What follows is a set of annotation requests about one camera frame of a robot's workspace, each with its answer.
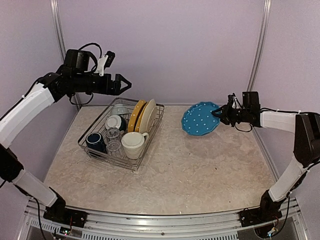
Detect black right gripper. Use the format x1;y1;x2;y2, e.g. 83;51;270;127
212;101;250;127

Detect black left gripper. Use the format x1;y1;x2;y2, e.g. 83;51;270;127
73;73;133;96

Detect blue polka dot plate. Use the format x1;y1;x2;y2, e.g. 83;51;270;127
181;101;220;137

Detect yellow polka dot plate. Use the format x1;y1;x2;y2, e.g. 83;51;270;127
127;99;147;132

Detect cream plate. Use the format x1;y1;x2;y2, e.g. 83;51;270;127
145;98;157;133

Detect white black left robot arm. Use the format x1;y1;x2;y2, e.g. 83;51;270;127
0;48;132;223

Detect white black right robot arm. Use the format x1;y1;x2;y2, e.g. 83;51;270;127
212;91;320;222

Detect light blue patterned bowl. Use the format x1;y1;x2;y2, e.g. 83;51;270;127
110;103;130;117

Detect dark teal bowl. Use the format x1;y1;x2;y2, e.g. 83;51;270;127
104;114;127;132

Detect clear glass behind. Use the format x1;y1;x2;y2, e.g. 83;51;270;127
105;127;121;141

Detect clear glass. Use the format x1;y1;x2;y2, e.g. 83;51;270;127
105;127;121;141
106;139;123;158

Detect cream ribbed mug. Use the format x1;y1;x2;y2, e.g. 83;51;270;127
121;132;149;160

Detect dark blue mug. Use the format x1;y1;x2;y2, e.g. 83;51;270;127
85;132;107;154

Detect clear glass near front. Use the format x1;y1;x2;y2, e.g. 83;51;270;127
106;139;123;158

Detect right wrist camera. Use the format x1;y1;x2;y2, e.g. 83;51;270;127
228;93;243;109

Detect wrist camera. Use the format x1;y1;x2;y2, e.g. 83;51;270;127
94;51;116;77
228;93;243;109

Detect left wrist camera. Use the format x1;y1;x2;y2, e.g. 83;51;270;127
94;51;116;77

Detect wire dish rack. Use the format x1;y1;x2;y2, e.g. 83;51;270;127
78;97;165;171

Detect left aluminium corner post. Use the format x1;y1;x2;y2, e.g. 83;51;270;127
49;0;82;110

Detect aluminium corner post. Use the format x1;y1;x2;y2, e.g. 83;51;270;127
246;0;272;92
49;0;82;110

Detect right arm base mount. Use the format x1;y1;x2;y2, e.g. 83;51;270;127
238;207;283;227

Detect right aluminium corner post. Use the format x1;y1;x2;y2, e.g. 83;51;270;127
246;0;272;92

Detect aluminium front rail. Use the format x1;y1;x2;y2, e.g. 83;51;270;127
23;197;305;240

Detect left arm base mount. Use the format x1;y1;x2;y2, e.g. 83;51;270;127
43;207;88;228

